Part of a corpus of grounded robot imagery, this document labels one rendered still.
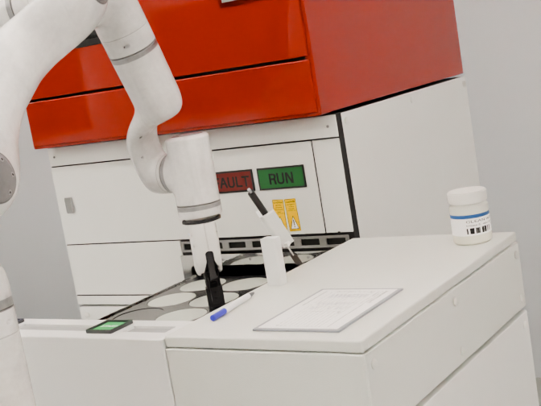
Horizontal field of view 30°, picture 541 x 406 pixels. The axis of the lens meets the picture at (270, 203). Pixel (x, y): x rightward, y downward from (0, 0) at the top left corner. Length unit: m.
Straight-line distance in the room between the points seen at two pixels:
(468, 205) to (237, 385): 0.57
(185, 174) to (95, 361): 0.41
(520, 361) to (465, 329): 0.26
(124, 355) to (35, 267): 3.29
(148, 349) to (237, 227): 0.68
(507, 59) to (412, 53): 1.09
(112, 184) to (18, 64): 0.92
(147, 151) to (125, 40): 0.25
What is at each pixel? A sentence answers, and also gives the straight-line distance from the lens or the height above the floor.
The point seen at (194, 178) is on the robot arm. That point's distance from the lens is 1.88.
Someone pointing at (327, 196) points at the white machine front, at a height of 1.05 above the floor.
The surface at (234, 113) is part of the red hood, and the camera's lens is 2.10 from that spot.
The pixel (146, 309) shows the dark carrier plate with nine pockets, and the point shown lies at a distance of 2.05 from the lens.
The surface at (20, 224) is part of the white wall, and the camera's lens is 4.90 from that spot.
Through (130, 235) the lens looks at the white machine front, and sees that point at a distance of 2.41.
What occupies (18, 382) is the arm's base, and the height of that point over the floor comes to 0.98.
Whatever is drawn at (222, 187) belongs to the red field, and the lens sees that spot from 2.21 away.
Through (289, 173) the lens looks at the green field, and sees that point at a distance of 2.11.
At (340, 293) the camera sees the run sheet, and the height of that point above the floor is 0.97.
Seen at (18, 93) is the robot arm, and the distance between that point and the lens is 1.51.
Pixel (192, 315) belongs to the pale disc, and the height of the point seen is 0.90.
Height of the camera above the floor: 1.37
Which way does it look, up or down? 9 degrees down
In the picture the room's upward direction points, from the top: 10 degrees counter-clockwise
